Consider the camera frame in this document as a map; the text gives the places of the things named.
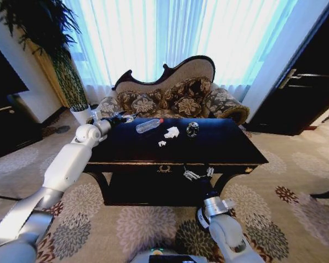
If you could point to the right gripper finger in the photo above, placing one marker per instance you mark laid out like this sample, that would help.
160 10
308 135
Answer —
210 171
191 174

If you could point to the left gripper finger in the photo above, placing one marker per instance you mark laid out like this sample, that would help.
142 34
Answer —
120 114
131 117

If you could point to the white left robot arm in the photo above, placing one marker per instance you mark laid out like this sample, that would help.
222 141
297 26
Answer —
67 161

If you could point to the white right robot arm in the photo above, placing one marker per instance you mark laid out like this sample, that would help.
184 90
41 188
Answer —
227 233

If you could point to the small floral brown cushion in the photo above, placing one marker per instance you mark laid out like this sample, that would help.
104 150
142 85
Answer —
145 104

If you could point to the clear plastic bottle red cap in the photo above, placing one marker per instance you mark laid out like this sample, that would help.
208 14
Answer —
148 126

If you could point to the dark wooden table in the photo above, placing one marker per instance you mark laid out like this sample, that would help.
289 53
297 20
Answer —
181 148

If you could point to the white plant pot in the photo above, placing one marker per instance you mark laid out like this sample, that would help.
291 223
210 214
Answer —
80 114

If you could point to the small crumpled white paper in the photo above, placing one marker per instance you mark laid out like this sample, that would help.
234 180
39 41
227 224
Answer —
161 143

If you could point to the large crumpled white paper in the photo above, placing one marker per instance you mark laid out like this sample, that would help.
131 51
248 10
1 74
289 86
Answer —
172 132

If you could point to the crushed dark metal can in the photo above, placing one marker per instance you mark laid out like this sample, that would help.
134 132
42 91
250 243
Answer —
192 130

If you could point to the ornate patterned chaise sofa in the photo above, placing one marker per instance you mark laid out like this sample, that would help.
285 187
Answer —
164 79

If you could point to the round dark floor plate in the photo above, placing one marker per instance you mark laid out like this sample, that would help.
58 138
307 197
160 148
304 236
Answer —
62 129

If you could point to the floral cushion with dark fringe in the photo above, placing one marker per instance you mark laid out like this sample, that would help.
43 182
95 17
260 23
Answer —
187 97

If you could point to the white robot front shell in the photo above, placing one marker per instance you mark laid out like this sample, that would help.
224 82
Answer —
168 257

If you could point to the beige side drape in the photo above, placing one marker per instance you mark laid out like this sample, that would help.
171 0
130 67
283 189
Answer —
50 76

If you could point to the sheer white curtain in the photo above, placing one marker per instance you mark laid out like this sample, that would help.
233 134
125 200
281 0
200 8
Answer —
164 38

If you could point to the green potted plant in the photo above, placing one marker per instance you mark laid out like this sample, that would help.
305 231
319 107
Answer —
57 43

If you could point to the dark television cabinet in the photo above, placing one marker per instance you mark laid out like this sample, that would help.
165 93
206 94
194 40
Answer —
8 128

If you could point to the dark furniture leg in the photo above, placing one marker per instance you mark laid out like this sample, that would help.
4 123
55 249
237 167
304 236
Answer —
326 193

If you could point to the black television screen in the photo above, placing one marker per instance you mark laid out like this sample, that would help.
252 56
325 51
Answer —
2 74

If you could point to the dark wooden door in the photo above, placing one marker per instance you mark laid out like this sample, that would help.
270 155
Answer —
307 90

